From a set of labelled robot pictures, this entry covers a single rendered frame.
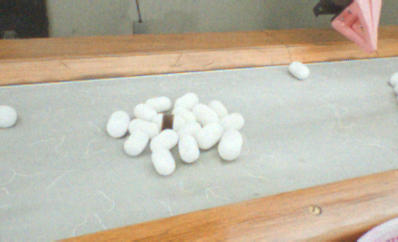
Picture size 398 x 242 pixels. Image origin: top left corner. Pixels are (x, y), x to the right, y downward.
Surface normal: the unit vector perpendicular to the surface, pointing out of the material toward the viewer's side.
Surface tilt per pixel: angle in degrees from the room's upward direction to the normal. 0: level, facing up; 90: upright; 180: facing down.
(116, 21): 90
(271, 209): 0
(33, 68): 45
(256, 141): 0
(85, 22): 89
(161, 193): 0
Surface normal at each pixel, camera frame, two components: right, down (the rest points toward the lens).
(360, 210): 0.08, -0.88
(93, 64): 0.33, -0.29
